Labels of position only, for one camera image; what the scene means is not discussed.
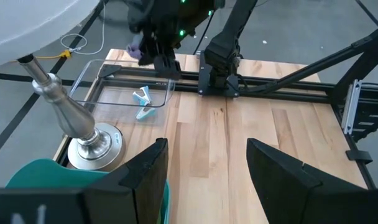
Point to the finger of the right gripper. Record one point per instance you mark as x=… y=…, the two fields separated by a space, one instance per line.
x=148 y=51
x=167 y=68

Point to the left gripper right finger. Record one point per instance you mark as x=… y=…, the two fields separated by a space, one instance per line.
x=282 y=186

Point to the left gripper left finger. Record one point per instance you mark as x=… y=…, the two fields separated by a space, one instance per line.
x=139 y=193

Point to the purple staple remover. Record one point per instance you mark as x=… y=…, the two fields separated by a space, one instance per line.
x=133 y=49

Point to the light blue staple remover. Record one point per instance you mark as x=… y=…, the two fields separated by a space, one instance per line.
x=143 y=98

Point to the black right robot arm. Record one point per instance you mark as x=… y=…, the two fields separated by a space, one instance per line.
x=223 y=56

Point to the clear plastic container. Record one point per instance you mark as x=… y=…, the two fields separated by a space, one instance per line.
x=114 y=112

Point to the teal plastic bin with label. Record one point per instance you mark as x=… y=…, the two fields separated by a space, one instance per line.
x=52 y=174

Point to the silver table lamp white shade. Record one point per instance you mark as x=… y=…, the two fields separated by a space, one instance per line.
x=74 y=121

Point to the black aluminium table frame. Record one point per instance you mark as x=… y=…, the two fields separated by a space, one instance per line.
x=301 y=96

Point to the silver aluminium bracket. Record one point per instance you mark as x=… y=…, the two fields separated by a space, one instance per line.
x=350 y=105

